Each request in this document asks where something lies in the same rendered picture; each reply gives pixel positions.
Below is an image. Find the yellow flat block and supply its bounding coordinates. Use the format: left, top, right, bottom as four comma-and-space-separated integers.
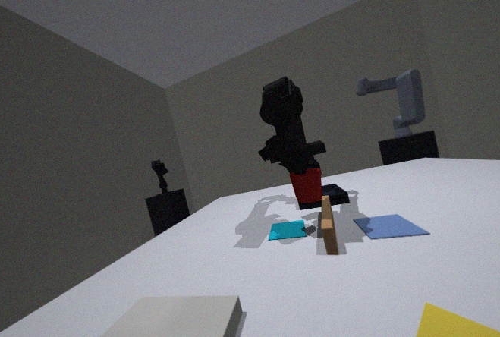
417, 302, 500, 337

